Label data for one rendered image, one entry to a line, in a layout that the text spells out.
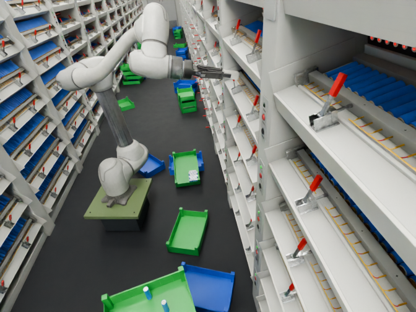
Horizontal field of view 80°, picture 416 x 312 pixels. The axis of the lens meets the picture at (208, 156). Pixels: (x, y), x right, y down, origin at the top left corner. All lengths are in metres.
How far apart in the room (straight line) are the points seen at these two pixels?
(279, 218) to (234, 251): 0.84
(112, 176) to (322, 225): 1.29
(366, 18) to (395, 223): 0.22
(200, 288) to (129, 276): 0.43
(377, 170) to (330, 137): 0.09
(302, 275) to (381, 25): 0.57
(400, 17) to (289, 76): 0.33
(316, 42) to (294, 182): 0.31
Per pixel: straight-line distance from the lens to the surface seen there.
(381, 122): 0.42
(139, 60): 1.04
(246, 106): 1.01
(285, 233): 0.79
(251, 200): 1.15
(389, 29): 0.33
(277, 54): 0.58
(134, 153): 1.70
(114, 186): 1.65
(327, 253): 0.53
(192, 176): 2.01
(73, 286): 1.77
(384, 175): 0.38
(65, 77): 1.45
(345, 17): 0.39
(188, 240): 1.69
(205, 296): 1.50
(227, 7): 1.25
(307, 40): 0.60
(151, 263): 1.66
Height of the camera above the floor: 1.36
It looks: 35 degrees down
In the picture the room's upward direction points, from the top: 6 degrees counter-clockwise
